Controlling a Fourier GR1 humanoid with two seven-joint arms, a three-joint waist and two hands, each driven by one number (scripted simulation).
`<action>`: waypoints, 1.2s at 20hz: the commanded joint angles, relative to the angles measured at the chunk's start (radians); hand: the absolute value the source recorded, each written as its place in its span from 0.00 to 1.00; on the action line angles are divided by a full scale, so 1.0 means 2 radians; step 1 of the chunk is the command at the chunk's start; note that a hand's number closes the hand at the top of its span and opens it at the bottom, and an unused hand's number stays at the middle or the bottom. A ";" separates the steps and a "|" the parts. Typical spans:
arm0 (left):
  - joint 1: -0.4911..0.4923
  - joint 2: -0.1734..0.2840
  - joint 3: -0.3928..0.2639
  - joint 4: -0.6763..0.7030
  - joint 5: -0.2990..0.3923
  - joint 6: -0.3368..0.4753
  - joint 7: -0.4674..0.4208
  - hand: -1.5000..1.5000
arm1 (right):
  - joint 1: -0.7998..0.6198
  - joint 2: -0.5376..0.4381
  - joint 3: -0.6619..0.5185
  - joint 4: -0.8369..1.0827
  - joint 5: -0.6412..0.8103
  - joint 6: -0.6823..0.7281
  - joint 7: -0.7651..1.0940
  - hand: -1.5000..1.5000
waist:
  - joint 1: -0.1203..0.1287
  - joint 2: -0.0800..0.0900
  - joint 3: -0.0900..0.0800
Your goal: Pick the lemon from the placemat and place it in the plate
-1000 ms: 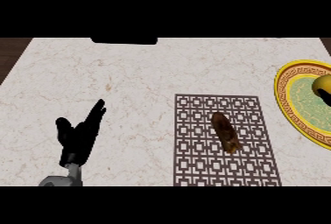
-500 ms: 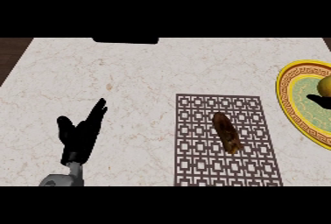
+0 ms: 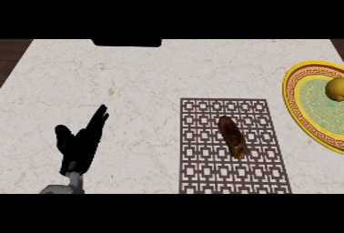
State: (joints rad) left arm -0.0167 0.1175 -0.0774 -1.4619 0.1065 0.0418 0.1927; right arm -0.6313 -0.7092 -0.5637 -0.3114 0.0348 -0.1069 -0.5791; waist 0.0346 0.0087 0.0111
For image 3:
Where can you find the black flat appliance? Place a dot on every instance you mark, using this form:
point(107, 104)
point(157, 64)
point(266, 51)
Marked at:
point(127, 42)

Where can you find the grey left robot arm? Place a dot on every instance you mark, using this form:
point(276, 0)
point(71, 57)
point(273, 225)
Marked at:
point(74, 184)

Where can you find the yellow lemon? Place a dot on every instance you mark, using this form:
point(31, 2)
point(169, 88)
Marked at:
point(337, 89)

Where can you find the brown oblong food item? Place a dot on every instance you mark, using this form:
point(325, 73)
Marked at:
point(234, 138)

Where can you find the brown patterned placemat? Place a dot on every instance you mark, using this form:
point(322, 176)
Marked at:
point(232, 170)

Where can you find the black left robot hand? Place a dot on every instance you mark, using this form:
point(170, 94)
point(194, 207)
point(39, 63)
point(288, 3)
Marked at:
point(82, 145)

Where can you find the yellow rimmed green plate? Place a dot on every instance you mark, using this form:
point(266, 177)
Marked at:
point(313, 115)

